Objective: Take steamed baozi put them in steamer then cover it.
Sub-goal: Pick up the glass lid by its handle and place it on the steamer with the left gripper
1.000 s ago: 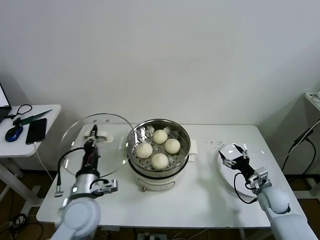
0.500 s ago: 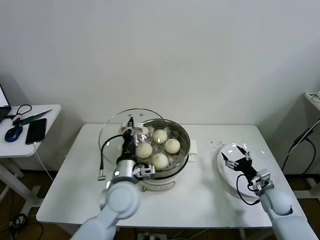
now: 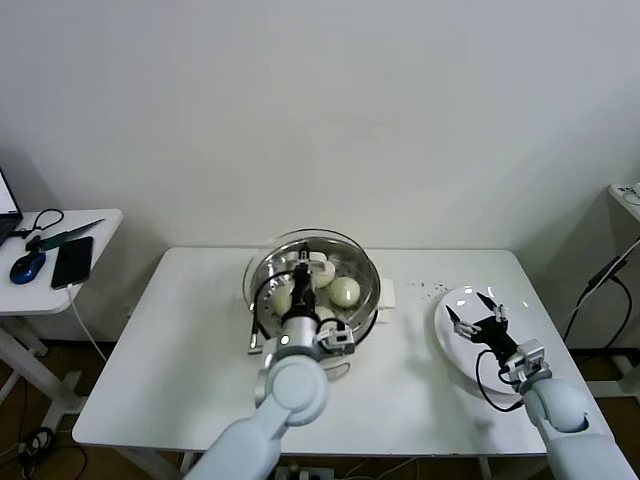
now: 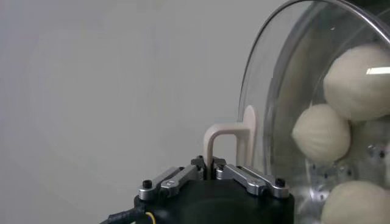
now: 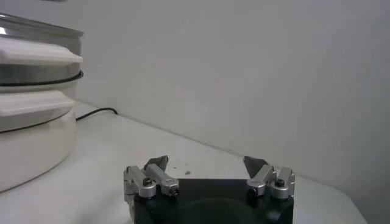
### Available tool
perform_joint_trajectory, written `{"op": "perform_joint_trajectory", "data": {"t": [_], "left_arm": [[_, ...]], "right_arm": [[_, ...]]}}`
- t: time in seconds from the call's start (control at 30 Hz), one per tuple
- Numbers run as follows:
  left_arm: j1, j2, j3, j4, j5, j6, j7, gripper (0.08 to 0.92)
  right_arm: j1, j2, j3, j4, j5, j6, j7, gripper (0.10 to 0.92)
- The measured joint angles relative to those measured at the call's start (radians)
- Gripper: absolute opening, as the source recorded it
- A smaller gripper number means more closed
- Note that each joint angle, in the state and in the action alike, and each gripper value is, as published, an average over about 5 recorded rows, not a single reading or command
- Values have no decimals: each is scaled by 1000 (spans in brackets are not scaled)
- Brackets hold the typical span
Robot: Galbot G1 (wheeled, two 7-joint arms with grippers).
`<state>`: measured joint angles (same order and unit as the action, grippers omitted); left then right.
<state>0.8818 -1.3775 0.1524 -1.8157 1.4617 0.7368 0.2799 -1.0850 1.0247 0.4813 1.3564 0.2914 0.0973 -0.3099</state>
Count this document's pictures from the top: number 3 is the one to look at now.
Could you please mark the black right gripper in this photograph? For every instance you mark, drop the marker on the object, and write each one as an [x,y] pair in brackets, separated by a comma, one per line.
[494,336]

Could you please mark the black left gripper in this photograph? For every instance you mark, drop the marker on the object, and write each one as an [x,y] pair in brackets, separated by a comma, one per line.
[304,292]

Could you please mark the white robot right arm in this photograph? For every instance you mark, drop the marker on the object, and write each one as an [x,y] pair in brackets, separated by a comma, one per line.
[565,415]

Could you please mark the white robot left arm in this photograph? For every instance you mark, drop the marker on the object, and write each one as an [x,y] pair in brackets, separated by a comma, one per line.
[295,390]

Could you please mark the perforated stainless steamer basket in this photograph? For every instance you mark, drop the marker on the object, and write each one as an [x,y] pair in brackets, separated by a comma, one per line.
[368,295]

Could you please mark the large white plate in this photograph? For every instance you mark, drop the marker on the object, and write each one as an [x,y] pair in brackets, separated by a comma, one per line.
[452,350]

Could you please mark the white electric cooking pot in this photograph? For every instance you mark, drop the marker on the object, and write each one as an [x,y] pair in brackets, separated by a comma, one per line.
[387,297]

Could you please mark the white desk foot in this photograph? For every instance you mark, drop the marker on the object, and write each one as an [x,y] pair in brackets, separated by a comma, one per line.
[607,389]

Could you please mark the white side desk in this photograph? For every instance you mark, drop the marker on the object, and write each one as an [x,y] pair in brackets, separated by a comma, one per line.
[622,202]

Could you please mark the white floor power strip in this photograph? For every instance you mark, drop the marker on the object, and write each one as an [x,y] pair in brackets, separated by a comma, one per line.
[307,473]

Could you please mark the black smartphone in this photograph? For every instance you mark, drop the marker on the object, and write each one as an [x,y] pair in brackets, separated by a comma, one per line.
[72,262]

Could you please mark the blue computer mouse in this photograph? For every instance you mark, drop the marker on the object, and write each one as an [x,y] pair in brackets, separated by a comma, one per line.
[27,267]

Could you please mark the small white side table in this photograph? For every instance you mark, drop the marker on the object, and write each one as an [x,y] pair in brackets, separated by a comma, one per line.
[30,300]

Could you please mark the black laptop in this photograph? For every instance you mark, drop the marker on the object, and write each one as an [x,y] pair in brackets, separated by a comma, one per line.
[6,225]

